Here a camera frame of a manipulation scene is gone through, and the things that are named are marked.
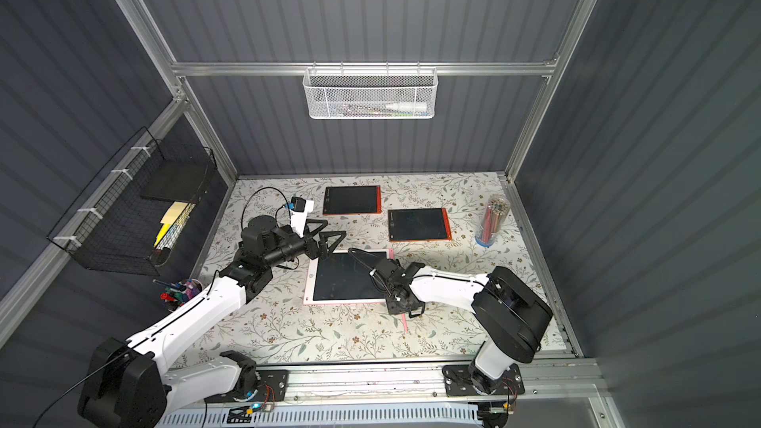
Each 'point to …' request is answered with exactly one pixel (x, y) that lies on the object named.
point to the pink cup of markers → (178, 292)
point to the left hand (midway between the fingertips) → (339, 232)
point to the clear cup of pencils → (495, 212)
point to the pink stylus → (404, 323)
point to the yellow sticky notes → (171, 211)
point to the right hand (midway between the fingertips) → (401, 304)
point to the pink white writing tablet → (345, 277)
